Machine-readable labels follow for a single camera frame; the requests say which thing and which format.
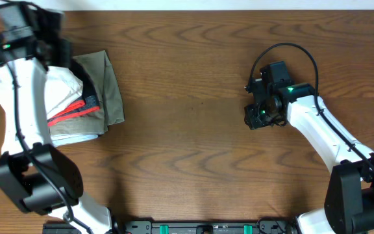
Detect white printed t-shirt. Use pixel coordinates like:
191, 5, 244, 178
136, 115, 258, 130
0, 66, 83, 155

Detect light blue folded garment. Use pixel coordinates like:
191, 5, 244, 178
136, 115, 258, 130
51, 134, 99, 147

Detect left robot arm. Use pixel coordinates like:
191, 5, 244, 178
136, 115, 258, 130
0, 1, 115, 233

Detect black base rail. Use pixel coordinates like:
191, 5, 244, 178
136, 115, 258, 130
42, 219, 300, 234

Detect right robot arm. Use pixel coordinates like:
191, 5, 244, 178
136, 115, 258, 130
244, 62, 374, 233

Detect olive folded trousers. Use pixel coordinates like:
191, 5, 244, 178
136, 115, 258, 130
49, 51, 125, 137

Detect left black cable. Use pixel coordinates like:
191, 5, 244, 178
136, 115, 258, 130
0, 24, 94, 234

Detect dark red-trimmed folded garment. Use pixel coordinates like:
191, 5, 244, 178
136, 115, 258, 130
45, 60, 100, 127

